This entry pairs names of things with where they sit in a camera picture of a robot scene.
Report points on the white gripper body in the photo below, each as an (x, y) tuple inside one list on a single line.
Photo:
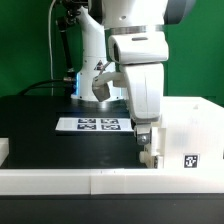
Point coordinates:
[(140, 57)]

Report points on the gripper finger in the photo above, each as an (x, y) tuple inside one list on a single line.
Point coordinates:
[(142, 133)]

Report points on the white drawer box two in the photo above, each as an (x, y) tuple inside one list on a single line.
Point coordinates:
[(157, 138)]

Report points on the white drawer box one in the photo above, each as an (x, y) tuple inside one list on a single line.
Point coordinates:
[(151, 161)]

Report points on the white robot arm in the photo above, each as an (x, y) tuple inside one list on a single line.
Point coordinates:
[(102, 18)]

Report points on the white marker sheet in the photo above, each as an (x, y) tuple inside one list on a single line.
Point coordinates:
[(69, 124)]

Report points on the white left barrier block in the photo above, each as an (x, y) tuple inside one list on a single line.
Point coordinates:
[(4, 149)]

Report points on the white drawer cabinet frame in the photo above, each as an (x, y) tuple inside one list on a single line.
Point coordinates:
[(194, 133)]

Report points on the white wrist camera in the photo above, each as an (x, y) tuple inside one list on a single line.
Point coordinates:
[(100, 86)]

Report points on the white front barrier rail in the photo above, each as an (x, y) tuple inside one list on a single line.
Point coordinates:
[(112, 181)]

